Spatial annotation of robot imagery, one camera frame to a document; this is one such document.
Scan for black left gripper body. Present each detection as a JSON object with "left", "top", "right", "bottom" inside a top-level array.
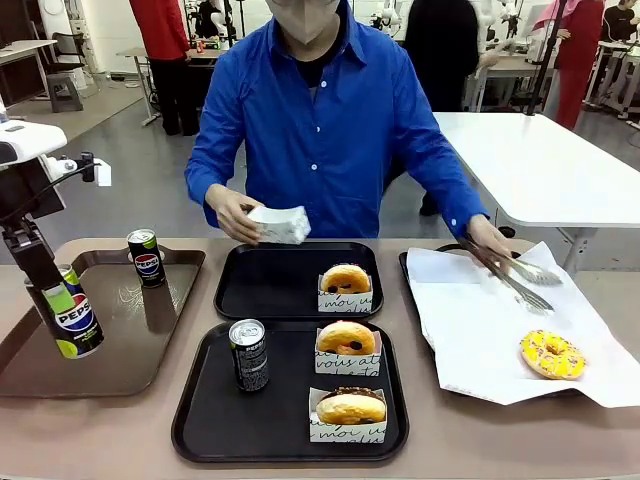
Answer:
[{"left": 0, "top": 158, "right": 67, "bottom": 224}]

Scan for black office chair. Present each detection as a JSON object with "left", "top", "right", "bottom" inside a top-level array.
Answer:
[{"left": 48, "top": 31, "right": 87, "bottom": 74}]

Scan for person in red top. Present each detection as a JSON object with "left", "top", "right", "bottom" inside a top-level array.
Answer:
[{"left": 128, "top": 0, "right": 202, "bottom": 137}]

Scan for left forearm in blue sleeve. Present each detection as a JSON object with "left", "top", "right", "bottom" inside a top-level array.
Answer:
[{"left": 414, "top": 154, "right": 490, "bottom": 239}]

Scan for plain glazed donut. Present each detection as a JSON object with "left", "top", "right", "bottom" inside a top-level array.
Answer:
[{"left": 319, "top": 263, "right": 373, "bottom": 296}]

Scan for black stand pole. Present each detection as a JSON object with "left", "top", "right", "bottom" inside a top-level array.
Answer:
[{"left": 524, "top": 0, "right": 569, "bottom": 117}]

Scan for white paper sheet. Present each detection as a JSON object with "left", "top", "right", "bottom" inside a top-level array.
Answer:
[{"left": 405, "top": 241, "right": 640, "bottom": 409}]

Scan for wooden background table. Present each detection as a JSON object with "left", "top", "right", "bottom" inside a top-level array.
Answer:
[{"left": 116, "top": 46, "right": 224, "bottom": 127}]

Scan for chocolate frosted donut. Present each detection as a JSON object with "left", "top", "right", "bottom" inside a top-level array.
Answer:
[{"left": 308, "top": 385, "right": 389, "bottom": 445}]

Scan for person in blue shirt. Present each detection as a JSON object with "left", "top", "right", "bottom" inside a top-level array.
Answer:
[{"left": 183, "top": 0, "right": 490, "bottom": 240}]

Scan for white table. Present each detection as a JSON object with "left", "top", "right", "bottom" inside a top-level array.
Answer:
[{"left": 432, "top": 110, "right": 640, "bottom": 276}]

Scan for brown plastic tray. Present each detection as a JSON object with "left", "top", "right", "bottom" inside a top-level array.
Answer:
[{"left": 0, "top": 247, "right": 207, "bottom": 400}]

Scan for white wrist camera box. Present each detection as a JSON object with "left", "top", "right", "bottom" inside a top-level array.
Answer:
[{"left": 0, "top": 119, "right": 68, "bottom": 167}]

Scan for small black plastic tray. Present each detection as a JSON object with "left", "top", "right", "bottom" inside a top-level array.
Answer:
[{"left": 213, "top": 241, "right": 385, "bottom": 322}]

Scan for white bracket with black clip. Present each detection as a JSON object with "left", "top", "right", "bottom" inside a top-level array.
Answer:
[{"left": 44, "top": 151, "right": 113, "bottom": 188}]

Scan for black tray with handle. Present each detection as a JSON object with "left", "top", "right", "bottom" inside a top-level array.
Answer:
[{"left": 398, "top": 243, "right": 584, "bottom": 399}]

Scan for grey step stool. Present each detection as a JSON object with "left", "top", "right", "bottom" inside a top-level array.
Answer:
[{"left": 46, "top": 73, "right": 85, "bottom": 114}]

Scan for yellow frosted sprinkle donut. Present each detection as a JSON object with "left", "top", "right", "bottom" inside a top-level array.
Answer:
[{"left": 519, "top": 328, "right": 587, "bottom": 381}]

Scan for beige face mask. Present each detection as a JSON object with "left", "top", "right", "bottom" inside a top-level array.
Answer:
[{"left": 264, "top": 0, "right": 346, "bottom": 46}]

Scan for black green Pepsi can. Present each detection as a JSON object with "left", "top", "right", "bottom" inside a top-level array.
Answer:
[
  {"left": 24, "top": 263, "right": 106, "bottom": 360},
  {"left": 126, "top": 228, "right": 167, "bottom": 290},
  {"left": 228, "top": 318, "right": 270, "bottom": 393}
]

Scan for person in red dress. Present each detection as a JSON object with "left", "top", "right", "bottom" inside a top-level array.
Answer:
[{"left": 532, "top": 0, "right": 607, "bottom": 131}]

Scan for large black plastic tray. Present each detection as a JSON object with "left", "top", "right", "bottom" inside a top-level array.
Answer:
[{"left": 170, "top": 320, "right": 410, "bottom": 464}]

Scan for person's right hand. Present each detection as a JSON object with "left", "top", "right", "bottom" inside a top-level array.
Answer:
[{"left": 204, "top": 183, "right": 266, "bottom": 246}]

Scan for person in black clothes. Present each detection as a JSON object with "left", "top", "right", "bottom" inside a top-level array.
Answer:
[{"left": 403, "top": 0, "right": 482, "bottom": 217}]

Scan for right forearm in blue sleeve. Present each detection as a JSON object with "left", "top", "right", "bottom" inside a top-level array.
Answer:
[{"left": 183, "top": 149, "right": 236, "bottom": 206}]

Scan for metal serving tongs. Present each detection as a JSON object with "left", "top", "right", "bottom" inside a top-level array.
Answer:
[{"left": 457, "top": 237, "right": 564, "bottom": 316}]

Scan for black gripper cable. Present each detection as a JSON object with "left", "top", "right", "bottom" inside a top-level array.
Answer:
[{"left": 0, "top": 160, "right": 99, "bottom": 221}]

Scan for person's left hand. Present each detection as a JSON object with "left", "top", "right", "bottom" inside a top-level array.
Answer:
[{"left": 462, "top": 213, "right": 514, "bottom": 261}]

